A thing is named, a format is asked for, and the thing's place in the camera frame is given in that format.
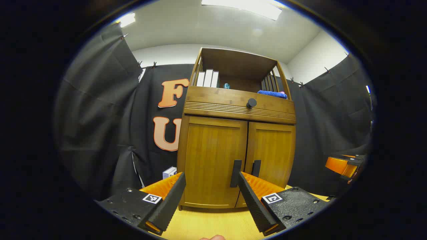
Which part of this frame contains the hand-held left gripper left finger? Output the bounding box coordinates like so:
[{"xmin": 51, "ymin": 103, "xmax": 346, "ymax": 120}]
[{"xmin": 95, "ymin": 172, "xmax": 186, "ymax": 236}]

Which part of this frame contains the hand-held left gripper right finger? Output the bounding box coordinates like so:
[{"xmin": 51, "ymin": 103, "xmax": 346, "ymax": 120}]
[{"xmin": 238, "ymin": 171, "xmax": 329, "ymax": 236}]

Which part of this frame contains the wooden cabinet door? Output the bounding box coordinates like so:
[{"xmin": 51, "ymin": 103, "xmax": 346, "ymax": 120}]
[
  {"xmin": 235, "ymin": 121, "xmax": 296, "ymax": 208},
  {"xmin": 182, "ymin": 115, "xmax": 248, "ymax": 209}
]

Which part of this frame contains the wooden double-door shoe cabinet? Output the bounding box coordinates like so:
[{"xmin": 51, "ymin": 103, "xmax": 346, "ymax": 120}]
[{"xmin": 176, "ymin": 47, "xmax": 297, "ymax": 211}]

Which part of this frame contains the blue towel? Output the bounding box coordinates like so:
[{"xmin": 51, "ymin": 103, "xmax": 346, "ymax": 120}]
[{"xmin": 257, "ymin": 90, "xmax": 288, "ymax": 99}]

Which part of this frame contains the wooden drawer with black knob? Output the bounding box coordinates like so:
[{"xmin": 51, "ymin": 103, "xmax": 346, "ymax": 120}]
[{"xmin": 183, "ymin": 86, "xmax": 297, "ymax": 124}]

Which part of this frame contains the small ceiling light panel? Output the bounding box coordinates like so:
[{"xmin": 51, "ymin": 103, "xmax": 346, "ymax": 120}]
[{"xmin": 118, "ymin": 13, "xmax": 136, "ymax": 28}]

